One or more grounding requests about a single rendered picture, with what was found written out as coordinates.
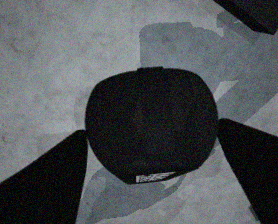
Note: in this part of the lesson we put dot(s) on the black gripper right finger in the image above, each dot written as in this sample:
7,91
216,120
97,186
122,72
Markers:
253,157

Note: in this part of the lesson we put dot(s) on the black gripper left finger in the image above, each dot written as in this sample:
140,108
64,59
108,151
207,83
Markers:
48,191

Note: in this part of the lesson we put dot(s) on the dark grey controller unit with rocker switches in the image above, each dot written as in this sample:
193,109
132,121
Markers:
151,124

